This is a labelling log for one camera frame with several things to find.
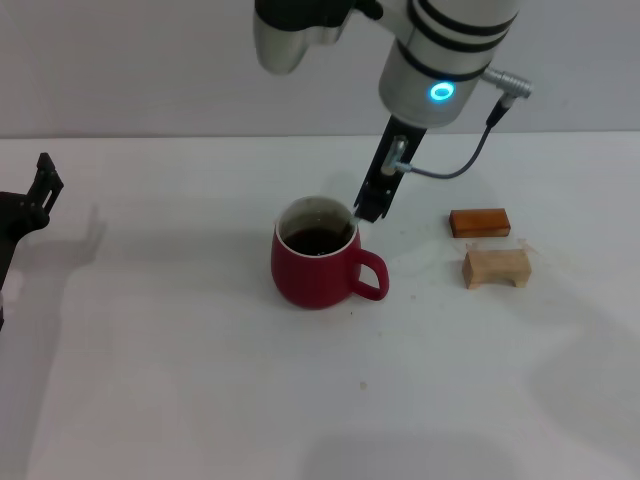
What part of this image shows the dark brown wooden block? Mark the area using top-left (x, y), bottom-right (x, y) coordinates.
top-left (448, 208), bottom-right (513, 240)

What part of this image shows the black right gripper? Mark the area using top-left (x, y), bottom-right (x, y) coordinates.
top-left (352, 113), bottom-right (429, 225)

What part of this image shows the grey right gripper cable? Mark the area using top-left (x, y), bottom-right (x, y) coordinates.
top-left (379, 66), bottom-right (535, 181)

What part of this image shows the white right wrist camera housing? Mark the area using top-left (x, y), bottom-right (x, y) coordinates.
top-left (253, 0), bottom-right (387, 77)

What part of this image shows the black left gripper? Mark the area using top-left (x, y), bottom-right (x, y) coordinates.
top-left (0, 152), bottom-right (66, 332)

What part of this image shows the light wooden spoon rest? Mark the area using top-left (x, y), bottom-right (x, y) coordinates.
top-left (460, 248), bottom-right (533, 290)

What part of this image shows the red ceramic coffee mug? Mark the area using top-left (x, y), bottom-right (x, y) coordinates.
top-left (270, 195), bottom-right (390, 310)

